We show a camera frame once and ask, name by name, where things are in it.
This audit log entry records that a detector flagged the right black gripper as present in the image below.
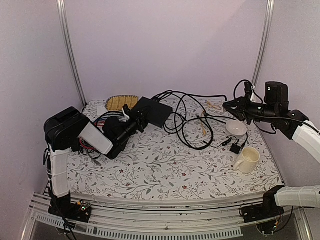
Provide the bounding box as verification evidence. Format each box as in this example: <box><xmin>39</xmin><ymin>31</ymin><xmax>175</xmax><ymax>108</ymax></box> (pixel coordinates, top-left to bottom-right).
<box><xmin>224</xmin><ymin>93</ymin><xmax>279</xmax><ymax>125</ymax></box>

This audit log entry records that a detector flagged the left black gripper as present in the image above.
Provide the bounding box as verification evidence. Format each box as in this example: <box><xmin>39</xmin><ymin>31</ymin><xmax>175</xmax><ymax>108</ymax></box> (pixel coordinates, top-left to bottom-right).
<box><xmin>117</xmin><ymin>105</ymin><xmax>153</xmax><ymax>145</ymax></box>

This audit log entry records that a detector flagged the black network switch box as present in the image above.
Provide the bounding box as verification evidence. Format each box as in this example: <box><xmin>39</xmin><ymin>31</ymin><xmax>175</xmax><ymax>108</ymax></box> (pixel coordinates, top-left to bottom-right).
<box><xmin>132</xmin><ymin>97</ymin><xmax>173</xmax><ymax>128</ymax></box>

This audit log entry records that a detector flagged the black cable tangle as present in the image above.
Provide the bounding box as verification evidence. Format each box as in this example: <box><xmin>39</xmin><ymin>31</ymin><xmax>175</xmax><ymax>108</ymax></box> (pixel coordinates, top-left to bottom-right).
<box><xmin>94</xmin><ymin>90</ymin><xmax>250</xmax><ymax>151</ymax></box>

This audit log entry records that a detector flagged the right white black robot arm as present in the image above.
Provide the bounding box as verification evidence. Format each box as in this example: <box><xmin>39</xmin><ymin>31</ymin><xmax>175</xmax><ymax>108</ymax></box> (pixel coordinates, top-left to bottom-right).
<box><xmin>222</xmin><ymin>97</ymin><xmax>320</xmax><ymax>223</ymax></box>

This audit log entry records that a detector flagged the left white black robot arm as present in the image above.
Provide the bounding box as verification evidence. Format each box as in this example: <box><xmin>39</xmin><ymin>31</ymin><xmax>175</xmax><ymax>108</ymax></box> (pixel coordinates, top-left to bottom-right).
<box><xmin>44</xmin><ymin>105</ymin><xmax>151</xmax><ymax>223</ymax></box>

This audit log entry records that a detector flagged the black plug adapter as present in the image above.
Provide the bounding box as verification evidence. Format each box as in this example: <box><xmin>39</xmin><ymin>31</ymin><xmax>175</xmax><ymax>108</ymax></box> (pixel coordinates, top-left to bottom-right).
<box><xmin>230</xmin><ymin>143</ymin><xmax>242</xmax><ymax>155</ymax></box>

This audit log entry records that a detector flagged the white ceramic bowl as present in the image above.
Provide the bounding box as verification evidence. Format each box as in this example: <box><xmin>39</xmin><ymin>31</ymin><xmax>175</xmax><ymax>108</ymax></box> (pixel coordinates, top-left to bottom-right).
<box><xmin>225</xmin><ymin>120</ymin><xmax>247</xmax><ymax>138</ymax></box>

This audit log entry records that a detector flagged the woven bamboo tray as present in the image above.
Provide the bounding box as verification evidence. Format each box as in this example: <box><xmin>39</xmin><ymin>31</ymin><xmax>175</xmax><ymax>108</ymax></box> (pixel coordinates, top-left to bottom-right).
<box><xmin>105</xmin><ymin>95</ymin><xmax>139</xmax><ymax>112</ymax></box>

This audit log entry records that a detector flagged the white card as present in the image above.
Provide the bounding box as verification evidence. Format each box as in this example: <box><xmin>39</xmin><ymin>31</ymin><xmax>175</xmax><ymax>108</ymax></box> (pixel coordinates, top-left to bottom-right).
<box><xmin>97</xmin><ymin>106</ymin><xmax>108</xmax><ymax>117</ymax></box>

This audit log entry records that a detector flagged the cream ceramic mug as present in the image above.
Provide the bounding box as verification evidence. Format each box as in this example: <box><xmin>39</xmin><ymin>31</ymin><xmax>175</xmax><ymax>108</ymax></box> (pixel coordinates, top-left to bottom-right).
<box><xmin>233</xmin><ymin>146</ymin><xmax>260</xmax><ymax>174</ymax></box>

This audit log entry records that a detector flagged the white floral table mat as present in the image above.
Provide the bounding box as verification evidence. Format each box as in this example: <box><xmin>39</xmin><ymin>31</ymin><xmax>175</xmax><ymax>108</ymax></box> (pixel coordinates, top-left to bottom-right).
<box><xmin>67</xmin><ymin>98</ymin><xmax>283</xmax><ymax>201</ymax></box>

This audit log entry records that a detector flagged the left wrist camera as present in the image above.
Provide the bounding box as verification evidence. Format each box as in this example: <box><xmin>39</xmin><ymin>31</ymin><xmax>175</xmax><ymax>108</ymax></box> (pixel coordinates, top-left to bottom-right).
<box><xmin>102</xmin><ymin>116</ymin><xmax>125</xmax><ymax>141</ymax></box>

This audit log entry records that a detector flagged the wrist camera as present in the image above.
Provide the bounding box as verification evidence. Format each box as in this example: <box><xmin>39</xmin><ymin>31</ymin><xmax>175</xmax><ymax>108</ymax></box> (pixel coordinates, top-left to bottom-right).
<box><xmin>264</xmin><ymin>81</ymin><xmax>289</xmax><ymax>106</ymax></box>
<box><xmin>102</xmin><ymin>116</ymin><xmax>125</xmax><ymax>141</ymax></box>

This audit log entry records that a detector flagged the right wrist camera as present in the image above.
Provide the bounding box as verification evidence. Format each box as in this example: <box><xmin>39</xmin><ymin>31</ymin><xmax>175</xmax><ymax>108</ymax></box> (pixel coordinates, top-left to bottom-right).
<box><xmin>264</xmin><ymin>81</ymin><xmax>289</xmax><ymax>106</ymax></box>

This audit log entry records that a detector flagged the red and blue wire bundle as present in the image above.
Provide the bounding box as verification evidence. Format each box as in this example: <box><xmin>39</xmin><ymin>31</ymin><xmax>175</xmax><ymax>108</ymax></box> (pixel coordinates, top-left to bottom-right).
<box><xmin>78</xmin><ymin>112</ymin><xmax>126</xmax><ymax>157</ymax></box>

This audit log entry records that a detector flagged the right aluminium frame post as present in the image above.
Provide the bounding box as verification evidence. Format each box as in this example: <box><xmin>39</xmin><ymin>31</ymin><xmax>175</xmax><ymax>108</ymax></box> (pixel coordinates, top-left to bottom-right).
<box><xmin>252</xmin><ymin>0</ymin><xmax>275</xmax><ymax>87</ymax></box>

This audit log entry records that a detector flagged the aluminium frame post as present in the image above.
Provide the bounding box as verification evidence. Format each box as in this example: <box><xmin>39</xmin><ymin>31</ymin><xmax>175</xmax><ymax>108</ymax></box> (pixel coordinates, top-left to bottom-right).
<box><xmin>56</xmin><ymin>0</ymin><xmax>87</xmax><ymax>106</ymax></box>
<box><xmin>252</xmin><ymin>0</ymin><xmax>275</xmax><ymax>87</ymax></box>

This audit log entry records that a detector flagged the aluminium front rail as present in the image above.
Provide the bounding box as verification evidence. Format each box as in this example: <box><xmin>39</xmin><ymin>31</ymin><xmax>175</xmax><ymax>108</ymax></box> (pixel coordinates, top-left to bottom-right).
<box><xmin>21</xmin><ymin>192</ymin><xmax>314</xmax><ymax>240</ymax></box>

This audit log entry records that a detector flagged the left aluminium frame post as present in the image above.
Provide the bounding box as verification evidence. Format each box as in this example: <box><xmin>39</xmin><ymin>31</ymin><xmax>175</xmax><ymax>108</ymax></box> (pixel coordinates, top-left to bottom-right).
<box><xmin>56</xmin><ymin>0</ymin><xmax>87</xmax><ymax>106</ymax></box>

